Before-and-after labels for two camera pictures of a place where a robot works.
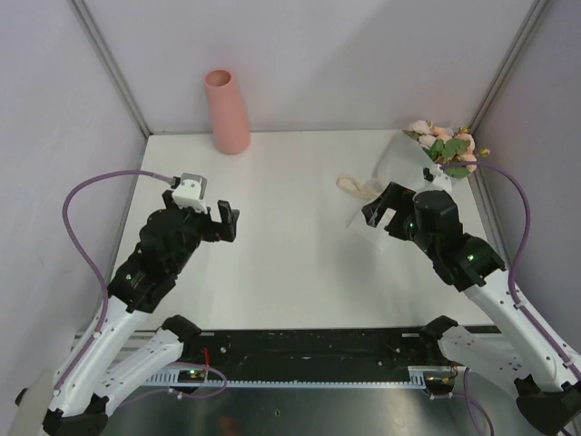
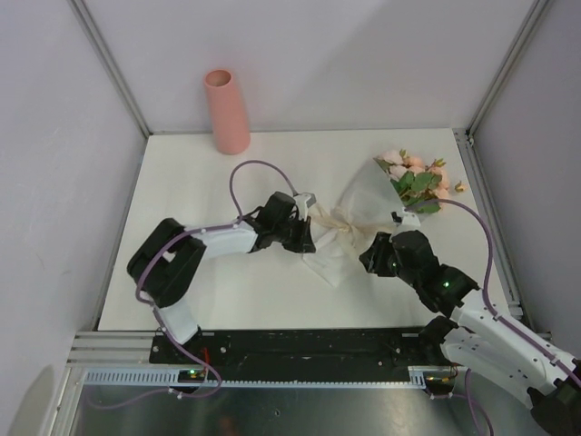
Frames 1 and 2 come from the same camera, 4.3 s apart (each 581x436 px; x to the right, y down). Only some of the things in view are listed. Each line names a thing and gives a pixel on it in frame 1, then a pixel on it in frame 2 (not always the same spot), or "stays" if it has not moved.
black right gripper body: x=402 y=223 → x=383 y=261
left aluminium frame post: x=84 y=15 stays
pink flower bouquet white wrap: x=449 y=153 → x=363 y=207
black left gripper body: x=198 y=226 → x=291 y=233
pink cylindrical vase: x=231 y=129 stays
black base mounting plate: x=311 y=351 stays
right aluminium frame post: x=536 y=14 stays
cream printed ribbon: x=350 y=185 → x=334 y=218
